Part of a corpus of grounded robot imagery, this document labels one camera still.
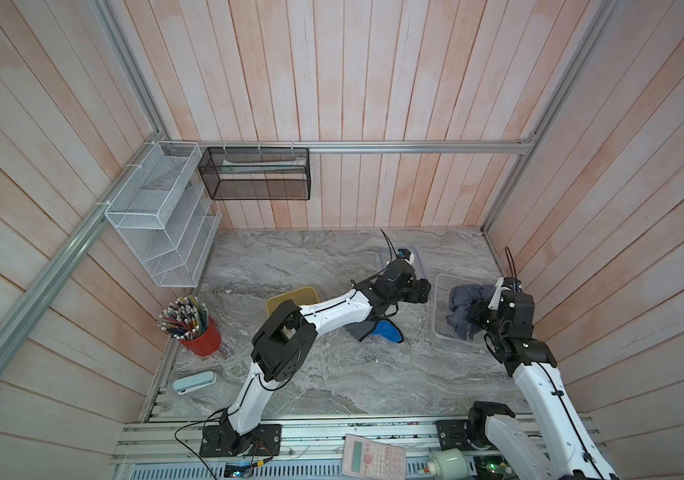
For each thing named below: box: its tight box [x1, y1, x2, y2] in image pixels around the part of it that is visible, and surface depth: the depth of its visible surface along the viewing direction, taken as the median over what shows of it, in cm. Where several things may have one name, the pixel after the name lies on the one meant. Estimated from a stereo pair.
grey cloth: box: [446, 284, 496, 340], surface depth 83 cm
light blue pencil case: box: [172, 371, 217, 395], surface depth 81 cm
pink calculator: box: [341, 434, 407, 480], surface depth 71 cm
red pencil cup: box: [157, 295, 222, 358], surface depth 79 cm
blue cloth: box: [372, 319, 404, 343], surface depth 90 cm
